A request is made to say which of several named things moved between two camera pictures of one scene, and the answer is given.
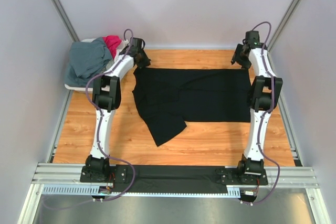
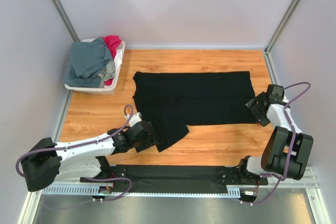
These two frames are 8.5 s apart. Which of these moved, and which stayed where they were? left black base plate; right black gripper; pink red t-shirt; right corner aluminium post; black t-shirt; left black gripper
Moved: left black gripper; right black gripper
Stayed: left black base plate; right corner aluminium post; pink red t-shirt; black t-shirt
